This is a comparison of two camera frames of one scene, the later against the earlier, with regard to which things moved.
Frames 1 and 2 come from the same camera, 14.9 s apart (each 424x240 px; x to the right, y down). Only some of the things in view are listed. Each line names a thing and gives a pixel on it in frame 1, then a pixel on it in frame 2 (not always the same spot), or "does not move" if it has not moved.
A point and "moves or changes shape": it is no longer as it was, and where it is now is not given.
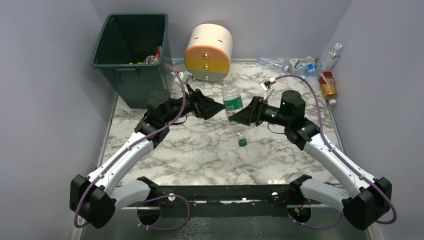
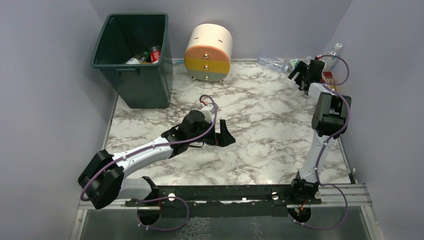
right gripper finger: x=252 y=114 → x=301 y=67
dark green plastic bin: x=133 y=52 does not move
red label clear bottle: x=158 y=52 moves or changes shape
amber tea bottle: x=328 y=87 does not move
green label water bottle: x=234 y=103 → x=139 y=59
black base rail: x=245 y=201 does not move
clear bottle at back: x=274 y=62 does not move
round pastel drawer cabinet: x=207 y=55 does not move
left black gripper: x=197 y=103 → x=214 y=136
